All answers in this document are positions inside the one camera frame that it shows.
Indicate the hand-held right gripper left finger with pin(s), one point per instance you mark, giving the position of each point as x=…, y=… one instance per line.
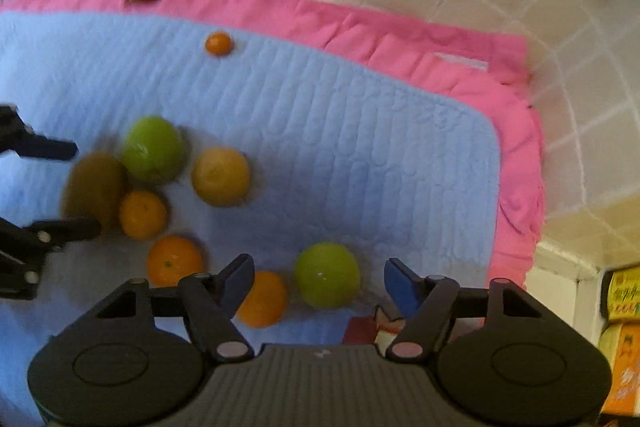
x=237, y=279

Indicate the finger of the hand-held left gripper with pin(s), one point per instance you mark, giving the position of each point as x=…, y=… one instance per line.
x=30, y=252
x=45, y=148

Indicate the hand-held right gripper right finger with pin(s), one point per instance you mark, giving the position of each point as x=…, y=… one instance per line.
x=400, y=287

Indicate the orange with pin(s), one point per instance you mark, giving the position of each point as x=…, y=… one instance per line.
x=174, y=261
x=142, y=215
x=262, y=299

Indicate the red box with white inside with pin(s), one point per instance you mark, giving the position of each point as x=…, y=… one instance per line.
x=357, y=329

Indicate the green apple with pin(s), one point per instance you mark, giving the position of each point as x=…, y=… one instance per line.
x=152, y=149
x=326, y=276

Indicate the yellowish round fruit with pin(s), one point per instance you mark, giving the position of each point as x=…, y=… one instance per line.
x=221, y=177

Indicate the small tangerine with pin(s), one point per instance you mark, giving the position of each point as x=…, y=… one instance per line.
x=218, y=44

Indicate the blue quilted mat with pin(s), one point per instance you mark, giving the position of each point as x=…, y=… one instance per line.
x=350, y=157

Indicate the pink cloth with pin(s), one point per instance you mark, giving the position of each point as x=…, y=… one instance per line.
x=450, y=82

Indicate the yellow carton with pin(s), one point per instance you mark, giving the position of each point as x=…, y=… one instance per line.
x=624, y=299

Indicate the orange carton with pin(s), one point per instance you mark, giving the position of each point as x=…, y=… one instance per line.
x=624, y=372

